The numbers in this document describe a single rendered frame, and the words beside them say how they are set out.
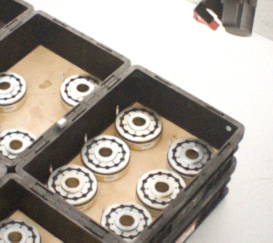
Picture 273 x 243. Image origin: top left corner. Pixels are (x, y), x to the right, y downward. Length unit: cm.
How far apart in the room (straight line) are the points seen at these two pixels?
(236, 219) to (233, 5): 50
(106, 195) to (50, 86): 34
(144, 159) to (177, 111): 13
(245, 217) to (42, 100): 54
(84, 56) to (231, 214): 50
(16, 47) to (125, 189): 46
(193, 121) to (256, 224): 28
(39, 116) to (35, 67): 16
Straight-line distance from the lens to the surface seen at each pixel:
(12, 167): 147
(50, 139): 151
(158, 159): 161
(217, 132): 161
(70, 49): 178
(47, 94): 173
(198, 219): 166
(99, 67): 174
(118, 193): 155
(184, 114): 164
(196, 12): 159
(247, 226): 169
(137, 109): 166
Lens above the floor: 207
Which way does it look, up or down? 47 degrees down
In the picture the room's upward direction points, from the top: 4 degrees clockwise
